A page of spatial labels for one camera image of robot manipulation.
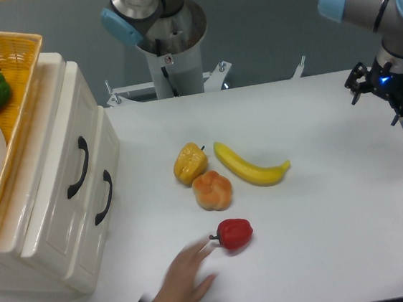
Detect yellow woven basket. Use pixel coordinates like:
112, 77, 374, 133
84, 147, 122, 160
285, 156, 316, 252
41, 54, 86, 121
0, 22, 65, 245

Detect orange bread roll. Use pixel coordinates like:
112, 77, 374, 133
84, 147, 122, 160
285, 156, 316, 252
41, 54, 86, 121
192, 170, 233, 211

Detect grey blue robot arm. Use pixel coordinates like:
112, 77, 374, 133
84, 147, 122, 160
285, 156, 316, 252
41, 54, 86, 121
100, 0, 403, 121

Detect person's hand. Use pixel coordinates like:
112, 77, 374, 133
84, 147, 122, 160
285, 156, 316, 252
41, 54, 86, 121
152, 239, 216, 302

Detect yellow banana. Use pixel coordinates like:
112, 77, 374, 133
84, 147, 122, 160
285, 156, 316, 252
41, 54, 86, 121
212, 141, 291, 187

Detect yellow bell pepper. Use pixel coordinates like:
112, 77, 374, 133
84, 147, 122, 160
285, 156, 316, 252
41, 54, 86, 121
173, 142, 209, 186

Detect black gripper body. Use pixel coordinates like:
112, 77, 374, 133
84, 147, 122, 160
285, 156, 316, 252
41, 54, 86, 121
367, 59, 403, 102

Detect white drawer cabinet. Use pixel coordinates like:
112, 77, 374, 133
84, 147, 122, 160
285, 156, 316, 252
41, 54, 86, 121
0, 45, 136, 302

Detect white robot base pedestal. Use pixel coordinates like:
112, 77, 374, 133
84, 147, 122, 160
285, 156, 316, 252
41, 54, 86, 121
138, 0, 207, 99

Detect white metal frame bracket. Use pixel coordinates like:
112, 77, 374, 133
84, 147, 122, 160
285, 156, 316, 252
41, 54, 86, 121
103, 52, 309, 108

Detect white drawer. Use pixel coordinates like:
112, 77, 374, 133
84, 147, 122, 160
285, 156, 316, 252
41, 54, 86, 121
22, 62, 99, 278
64, 108, 120, 294

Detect red bell pepper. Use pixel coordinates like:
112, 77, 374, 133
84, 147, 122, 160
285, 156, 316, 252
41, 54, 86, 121
209, 218, 253, 250

